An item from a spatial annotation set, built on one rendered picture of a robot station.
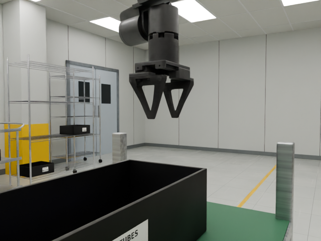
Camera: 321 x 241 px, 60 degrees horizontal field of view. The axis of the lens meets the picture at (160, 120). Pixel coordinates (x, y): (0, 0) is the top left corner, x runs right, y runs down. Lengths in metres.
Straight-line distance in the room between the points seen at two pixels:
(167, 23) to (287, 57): 6.93
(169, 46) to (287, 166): 0.32
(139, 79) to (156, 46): 0.07
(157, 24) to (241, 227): 0.40
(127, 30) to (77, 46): 6.27
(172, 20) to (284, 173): 0.36
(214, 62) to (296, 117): 2.48
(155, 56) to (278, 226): 0.38
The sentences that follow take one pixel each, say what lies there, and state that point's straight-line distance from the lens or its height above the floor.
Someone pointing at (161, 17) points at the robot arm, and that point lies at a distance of 0.53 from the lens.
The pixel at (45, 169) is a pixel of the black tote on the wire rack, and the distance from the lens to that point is 4.41.
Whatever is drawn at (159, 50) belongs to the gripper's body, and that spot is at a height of 1.27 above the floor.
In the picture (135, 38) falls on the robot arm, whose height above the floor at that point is 1.31.
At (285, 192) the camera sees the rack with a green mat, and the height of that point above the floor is 1.00.
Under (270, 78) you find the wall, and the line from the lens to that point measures 7.40.
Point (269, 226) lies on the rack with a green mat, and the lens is 0.58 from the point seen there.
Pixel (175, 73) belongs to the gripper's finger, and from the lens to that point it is 0.51.
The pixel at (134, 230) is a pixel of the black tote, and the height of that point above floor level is 1.03.
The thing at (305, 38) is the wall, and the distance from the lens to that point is 7.46.
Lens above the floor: 1.17
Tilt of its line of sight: 2 degrees down
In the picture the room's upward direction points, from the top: straight up
